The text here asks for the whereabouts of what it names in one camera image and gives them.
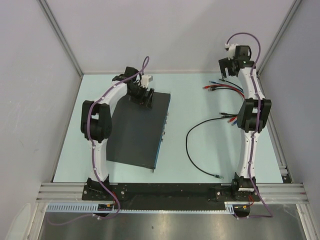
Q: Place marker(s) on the aluminium frame rail front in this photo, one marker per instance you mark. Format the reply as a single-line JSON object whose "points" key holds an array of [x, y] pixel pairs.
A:
{"points": [[273, 193]]}

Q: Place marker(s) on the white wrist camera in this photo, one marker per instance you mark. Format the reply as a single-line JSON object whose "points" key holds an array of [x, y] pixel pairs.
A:
{"points": [[145, 80], [231, 50]]}

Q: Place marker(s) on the black ethernet cable long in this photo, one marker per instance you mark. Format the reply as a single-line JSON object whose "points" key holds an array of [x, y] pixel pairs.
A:
{"points": [[202, 149]]}

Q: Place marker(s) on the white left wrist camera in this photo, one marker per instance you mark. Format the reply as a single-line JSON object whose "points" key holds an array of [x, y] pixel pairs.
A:
{"points": [[145, 80]]}

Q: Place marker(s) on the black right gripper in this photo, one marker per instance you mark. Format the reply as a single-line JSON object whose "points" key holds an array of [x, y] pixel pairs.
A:
{"points": [[224, 63]]}

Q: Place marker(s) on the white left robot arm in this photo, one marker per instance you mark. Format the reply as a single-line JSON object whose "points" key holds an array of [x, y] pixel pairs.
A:
{"points": [[96, 115]]}

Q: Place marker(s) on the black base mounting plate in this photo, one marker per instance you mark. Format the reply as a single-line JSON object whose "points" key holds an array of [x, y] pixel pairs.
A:
{"points": [[175, 197]]}

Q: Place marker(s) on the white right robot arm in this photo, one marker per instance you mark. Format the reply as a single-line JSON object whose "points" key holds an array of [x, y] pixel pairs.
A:
{"points": [[252, 116]]}

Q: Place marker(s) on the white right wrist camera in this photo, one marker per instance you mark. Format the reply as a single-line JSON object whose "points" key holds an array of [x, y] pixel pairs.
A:
{"points": [[231, 50]]}

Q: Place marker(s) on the dark network switch box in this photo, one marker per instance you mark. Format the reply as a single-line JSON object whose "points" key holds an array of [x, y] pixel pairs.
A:
{"points": [[137, 131]]}

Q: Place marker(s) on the grey slotted cable duct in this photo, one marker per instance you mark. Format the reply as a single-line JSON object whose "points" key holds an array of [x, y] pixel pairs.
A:
{"points": [[102, 208]]}

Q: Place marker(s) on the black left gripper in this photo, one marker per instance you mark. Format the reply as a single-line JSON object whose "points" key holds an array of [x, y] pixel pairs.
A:
{"points": [[142, 100]]}

